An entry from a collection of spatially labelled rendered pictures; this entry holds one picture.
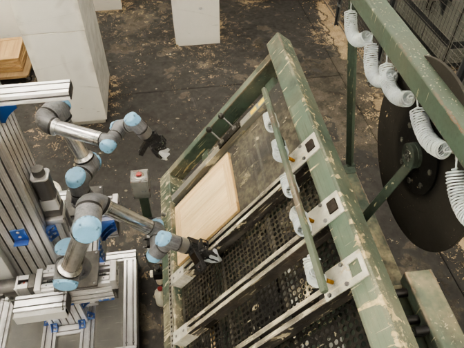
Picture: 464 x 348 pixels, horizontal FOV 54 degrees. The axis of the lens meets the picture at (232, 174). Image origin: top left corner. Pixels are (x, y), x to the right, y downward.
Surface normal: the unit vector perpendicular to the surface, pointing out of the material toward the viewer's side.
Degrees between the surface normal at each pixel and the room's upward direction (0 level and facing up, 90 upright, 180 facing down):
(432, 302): 0
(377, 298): 53
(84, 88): 90
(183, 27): 90
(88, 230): 83
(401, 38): 0
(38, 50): 90
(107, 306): 0
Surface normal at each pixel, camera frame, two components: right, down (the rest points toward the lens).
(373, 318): -0.79, -0.35
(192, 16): 0.15, 0.71
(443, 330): 0.00, -0.70
